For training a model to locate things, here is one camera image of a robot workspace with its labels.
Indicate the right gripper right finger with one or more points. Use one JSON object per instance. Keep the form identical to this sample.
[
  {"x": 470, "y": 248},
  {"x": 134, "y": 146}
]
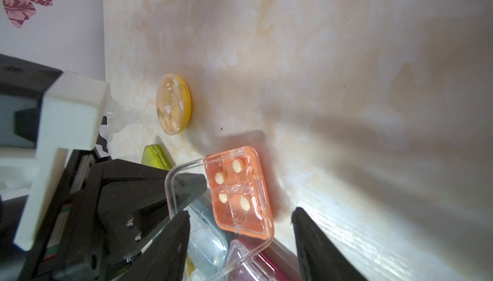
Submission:
[{"x": 319, "y": 258}]

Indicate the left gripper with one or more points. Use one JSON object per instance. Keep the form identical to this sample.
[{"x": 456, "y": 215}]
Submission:
[{"x": 104, "y": 211}]

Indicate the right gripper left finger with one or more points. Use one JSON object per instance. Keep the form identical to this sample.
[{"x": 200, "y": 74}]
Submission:
[{"x": 165, "y": 259}]

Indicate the teal rectangular pillbox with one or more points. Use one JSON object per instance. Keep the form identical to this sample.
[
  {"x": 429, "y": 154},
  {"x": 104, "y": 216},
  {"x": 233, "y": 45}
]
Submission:
[{"x": 208, "y": 247}]

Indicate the lime green pillbox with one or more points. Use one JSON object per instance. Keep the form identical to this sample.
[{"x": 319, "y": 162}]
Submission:
[{"x": 153, "y": 156}]

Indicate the magenta small pillbox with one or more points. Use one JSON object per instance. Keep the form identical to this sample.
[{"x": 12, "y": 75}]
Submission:
[{"x": 259, "y": 267}]

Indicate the orange small pillbox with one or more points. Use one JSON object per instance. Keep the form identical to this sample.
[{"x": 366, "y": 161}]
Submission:
[{"x": 238, "y": 197}]

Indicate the yellow round pillbox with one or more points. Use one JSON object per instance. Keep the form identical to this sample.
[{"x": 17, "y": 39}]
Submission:
[{"x": 173, "y": 104}]

